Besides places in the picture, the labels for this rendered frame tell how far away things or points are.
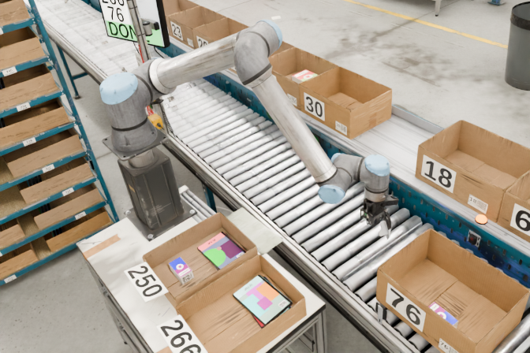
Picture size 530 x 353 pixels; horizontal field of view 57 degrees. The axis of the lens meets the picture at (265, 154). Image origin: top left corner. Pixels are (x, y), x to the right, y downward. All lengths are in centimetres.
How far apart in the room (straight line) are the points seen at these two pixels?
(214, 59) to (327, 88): 108
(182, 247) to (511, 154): 143
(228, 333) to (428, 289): 75
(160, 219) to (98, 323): 97
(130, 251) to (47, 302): 115
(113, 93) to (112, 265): 75
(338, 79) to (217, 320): 153
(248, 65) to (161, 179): 78
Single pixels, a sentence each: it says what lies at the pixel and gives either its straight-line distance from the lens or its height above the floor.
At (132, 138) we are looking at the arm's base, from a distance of 202.
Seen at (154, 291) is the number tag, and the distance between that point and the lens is 191.
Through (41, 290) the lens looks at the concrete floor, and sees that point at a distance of 339.
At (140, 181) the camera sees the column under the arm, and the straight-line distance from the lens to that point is 212.
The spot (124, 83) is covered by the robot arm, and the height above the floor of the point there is 146.
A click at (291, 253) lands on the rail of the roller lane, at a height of 72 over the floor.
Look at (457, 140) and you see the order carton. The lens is 237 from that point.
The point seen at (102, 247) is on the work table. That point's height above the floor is 75.
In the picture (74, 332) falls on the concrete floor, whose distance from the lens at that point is 308.
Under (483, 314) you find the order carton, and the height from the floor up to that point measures 76.
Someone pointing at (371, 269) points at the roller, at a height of 75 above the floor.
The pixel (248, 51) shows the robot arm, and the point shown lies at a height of 163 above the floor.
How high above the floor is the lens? 227
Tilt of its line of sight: 36 degrees down
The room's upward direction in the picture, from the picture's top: 8 degrees counter-clockwise
